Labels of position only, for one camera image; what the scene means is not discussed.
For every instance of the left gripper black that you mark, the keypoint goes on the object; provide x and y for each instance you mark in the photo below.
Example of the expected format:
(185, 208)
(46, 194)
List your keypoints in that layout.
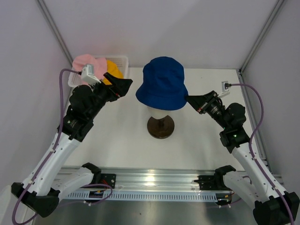
(119, 89)

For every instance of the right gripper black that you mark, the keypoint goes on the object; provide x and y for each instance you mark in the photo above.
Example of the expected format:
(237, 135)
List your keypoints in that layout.
(201, 108)

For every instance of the pink bucket hat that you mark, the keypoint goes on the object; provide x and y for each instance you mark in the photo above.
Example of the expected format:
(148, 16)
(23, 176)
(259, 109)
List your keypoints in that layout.
(99, 65)

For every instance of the blue bucket hat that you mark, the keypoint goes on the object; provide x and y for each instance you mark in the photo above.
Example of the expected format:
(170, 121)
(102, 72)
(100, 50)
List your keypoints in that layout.
(163, 85)

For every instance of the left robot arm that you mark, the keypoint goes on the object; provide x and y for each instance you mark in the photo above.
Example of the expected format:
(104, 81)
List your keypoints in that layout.
(39, 191)

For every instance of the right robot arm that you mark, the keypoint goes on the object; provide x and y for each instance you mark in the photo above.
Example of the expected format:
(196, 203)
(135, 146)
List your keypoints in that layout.
(269, 201)

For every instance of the yellow bucket hat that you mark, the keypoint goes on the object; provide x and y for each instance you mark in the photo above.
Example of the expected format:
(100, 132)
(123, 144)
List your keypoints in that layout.
(111, 69)

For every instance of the white perforated plastic basket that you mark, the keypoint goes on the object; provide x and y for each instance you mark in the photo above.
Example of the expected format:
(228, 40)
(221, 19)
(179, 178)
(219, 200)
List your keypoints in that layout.
(121, 61)

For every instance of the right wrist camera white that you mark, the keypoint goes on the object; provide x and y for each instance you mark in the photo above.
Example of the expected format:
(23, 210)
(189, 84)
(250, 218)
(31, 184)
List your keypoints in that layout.
(225, 89)

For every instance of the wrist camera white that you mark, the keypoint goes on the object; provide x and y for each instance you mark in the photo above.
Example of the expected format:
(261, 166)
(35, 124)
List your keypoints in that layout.
(88, 76)
(225, 89)

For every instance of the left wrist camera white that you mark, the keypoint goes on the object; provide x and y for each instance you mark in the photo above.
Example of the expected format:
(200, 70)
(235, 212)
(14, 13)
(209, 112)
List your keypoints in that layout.
(88, 76)

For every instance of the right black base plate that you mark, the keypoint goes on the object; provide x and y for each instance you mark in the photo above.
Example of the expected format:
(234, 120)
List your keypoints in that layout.
(215, 181)

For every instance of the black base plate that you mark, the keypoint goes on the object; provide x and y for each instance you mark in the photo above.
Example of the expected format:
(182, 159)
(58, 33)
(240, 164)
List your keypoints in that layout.
(106, 178)
(215, 181)

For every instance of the aluminium mounting rail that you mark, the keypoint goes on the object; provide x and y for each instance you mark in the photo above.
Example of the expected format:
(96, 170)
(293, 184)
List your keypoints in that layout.
(156, 180)

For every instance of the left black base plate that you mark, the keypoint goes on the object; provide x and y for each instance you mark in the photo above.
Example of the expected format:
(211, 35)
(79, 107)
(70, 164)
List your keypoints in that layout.
(106, 178)

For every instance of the white slotted cable duct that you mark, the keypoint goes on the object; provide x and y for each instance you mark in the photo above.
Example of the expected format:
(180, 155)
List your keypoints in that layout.
(143, 196)

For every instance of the right aluminium frame post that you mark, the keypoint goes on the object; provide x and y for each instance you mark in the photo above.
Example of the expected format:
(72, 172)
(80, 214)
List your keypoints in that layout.
(279, 4)

